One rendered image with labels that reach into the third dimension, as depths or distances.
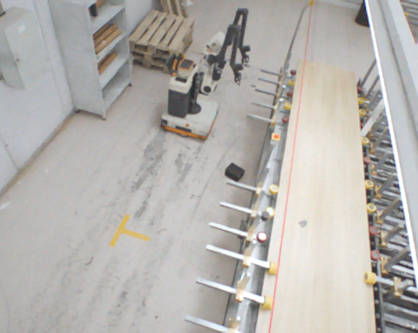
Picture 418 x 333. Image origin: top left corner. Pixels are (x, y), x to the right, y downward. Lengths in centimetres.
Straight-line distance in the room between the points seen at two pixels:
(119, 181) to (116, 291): 129
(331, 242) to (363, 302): 47
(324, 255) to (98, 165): 274
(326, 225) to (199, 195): 158
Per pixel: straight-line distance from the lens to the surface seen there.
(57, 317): 328
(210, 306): 320
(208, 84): 397
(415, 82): 143
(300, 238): 263
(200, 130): 418
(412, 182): 114
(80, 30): 399
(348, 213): 297
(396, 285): 274
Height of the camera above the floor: 304
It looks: 49 degrees down
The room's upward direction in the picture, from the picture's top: 10 degrees clockwise
